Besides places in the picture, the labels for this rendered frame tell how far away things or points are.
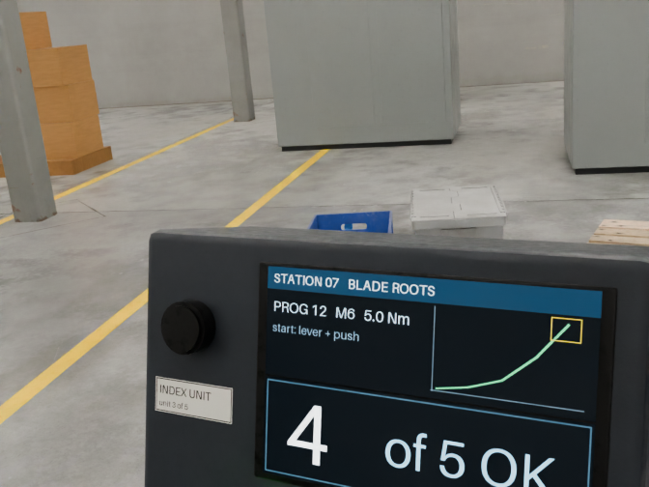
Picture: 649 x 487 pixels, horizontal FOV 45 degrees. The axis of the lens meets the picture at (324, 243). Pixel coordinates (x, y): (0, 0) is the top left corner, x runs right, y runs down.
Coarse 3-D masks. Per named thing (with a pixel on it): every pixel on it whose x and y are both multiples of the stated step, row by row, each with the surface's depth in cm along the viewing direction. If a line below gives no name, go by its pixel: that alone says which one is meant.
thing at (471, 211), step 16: (416, 192) 381; (432, 192) 378; (448, 192) 375; (464, 192) 372; (480, 192) 370; (496, 192) 366; (416, 208) 352; (432, 208) 350; (448, 208) 347; (464, 208) 345; (480, 208) 343; (496, 208) 341; (416, 224) 333; (432, 224) 332; (448, 224) 331; (464, 224) 330; (480, 224) 329; (496, 224) 329
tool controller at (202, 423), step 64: (192, 256) 41; (256, 256) 40; (320, 256) 38; (384, 256) 37; (448, 256) 35; (512, 256) 34; (576, 256) 33; (640, 256) 32; (192, 320) 40; (256, 320) 40; (320, 320) 38; (384, 320) 36; (448, 320) 35; (512, 320) 34; (576, 320) 33; (640, 320) 32; (192, 384) 42; (256, 384) 40; (384, 384) 37; (448, 384) 35; (512, 384) 34; (576, 384) 33; (640, 384) 32; (192, 448) 42; (256, 448) 40; (384, 448) 37; (448, 448) 35; (512, 448) 34; (576, 448) 33; (640, 448) 32
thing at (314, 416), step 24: (288, 384) 39; (312, 384) 38; (288, 408) 39; (312, 408) 38; (336, 408) 38; (264, 432) 40; (288, 432) 39; (312, 432) 38; (336, 432) 38; (264, 456) 40; (288, 456) 39; (312, 456) 38; (336, 456) 38; (312, 480) 39; (336, 480) 38
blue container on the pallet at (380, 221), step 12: (324, 216) 397; (336, 216) 397; (348, 216) 396; (360, 216) 395; (372, 216) 395; (384, 216) 394; (312, 228) 382; (324, 228) 399; (336, 228) 399; (348, 228) 399; (372, 228) 396; (384, 228) 396
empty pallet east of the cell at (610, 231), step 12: (600, 228) 408; (612, 228) 409; (624, 228) 406; (636, 228) 403; (648, 228) 401; (600, 240) 390; (612, 240) 388; (624, 240) 386; (636, 240) 385; (648, 240) 383
